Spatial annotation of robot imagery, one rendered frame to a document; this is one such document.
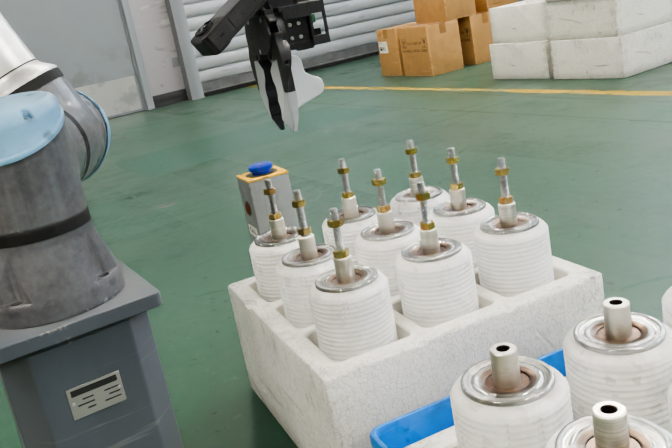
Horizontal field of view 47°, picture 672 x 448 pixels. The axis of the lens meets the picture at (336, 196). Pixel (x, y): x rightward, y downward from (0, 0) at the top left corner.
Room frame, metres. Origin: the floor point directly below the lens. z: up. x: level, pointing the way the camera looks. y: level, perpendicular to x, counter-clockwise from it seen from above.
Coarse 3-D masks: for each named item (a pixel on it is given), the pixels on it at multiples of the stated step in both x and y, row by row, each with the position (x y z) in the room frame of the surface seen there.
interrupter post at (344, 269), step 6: (348, 258) 0.84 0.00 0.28; (336, 264) 0.84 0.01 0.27; (342, 264) 0.84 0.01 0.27; (348, 264) 0.84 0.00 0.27; (336, 270) 0.85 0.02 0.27; (342, 270) 0.84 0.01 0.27; (348, 270) 0.84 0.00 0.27; (336, 276) 0.85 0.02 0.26; (342, 276) 0.84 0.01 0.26; (348, 276) 0.84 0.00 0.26; (354, 276) 0.85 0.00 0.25; (342, 282) 0.84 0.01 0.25; (348, 282) 0.84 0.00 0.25
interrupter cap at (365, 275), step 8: (328, 272) 0.88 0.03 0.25; (360, 272) 0.86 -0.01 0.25; (368, 272) 0.85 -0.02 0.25; (376, 272) 0.85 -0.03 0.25; (320, 280) 0.86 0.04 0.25; (328, 280) 0.86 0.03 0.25; (336, 280) 0.86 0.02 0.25; (360, 280) 0.84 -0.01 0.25; (368, 280) 0.83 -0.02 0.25; (320, 288) 0.83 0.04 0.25; (328, 288) 0.83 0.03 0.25; (336, 288) 0.82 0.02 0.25; (344, 288) 0.82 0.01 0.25; (352, 288) 0.81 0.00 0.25; (360, 288) 0.82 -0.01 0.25
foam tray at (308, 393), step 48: (240, 288) 1.09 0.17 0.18; (480, 288) 0.92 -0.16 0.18; (576, 288) 0.88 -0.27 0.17; (240, 336) 1.10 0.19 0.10; (288, 336) 0.88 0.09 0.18; (432, 336) 0.81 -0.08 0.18; (480, 336) 0.83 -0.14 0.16; (528, 336) 0.85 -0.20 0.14; (288, 384) 0.89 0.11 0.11; (336, 384) 0.76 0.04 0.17; (384, 384) 0.78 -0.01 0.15; (432, 384) 0.80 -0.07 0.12; (288, 432) 0.95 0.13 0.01; (336, 432) 0.75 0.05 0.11
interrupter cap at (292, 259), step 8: (320, 248) 0.98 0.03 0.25; (328, 248) 0.97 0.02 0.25; (288, 256) 0.97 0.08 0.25; (296, 256) 0.97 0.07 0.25; (320, 256) 0.95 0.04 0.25; (328, 256) 0.94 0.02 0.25; (288, 264) 0.94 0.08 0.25; (296, 264) 0.93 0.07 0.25; (304, 264) 0.93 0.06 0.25; (312, 264) 0.92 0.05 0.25
